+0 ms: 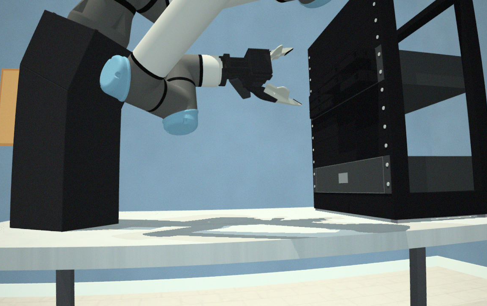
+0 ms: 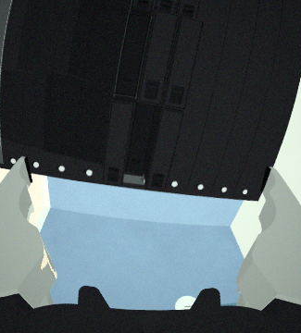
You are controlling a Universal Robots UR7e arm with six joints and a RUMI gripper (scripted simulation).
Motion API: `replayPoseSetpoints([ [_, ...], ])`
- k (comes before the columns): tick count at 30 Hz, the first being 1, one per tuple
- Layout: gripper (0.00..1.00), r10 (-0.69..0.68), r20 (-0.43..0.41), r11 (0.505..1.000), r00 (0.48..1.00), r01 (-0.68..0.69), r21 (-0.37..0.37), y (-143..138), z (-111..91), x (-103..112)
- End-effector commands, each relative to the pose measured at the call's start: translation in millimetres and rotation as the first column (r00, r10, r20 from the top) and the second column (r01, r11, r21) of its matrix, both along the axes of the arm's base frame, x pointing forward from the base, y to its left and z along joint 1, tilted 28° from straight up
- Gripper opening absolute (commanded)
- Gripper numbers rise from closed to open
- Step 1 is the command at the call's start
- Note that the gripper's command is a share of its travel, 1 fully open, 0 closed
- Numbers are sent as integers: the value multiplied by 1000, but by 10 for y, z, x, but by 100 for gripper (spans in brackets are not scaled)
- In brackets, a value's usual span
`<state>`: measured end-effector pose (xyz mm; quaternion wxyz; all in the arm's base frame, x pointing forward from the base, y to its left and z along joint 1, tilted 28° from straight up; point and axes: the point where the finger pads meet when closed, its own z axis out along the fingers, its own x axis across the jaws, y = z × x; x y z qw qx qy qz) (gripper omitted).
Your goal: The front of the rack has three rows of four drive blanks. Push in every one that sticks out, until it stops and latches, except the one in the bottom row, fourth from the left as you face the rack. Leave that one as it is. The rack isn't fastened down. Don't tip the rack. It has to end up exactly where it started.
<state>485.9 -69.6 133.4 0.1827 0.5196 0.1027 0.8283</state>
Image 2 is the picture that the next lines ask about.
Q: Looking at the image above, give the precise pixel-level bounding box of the black server rack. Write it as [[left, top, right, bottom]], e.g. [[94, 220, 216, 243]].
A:
[[0, 0, 301, 202]]

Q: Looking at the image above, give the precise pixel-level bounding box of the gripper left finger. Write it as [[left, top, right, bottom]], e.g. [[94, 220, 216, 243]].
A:
[[0, 156, 56, 330]]

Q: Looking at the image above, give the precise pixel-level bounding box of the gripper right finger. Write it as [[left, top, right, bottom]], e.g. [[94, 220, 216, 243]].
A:
[[236, 166, 301, 333]]

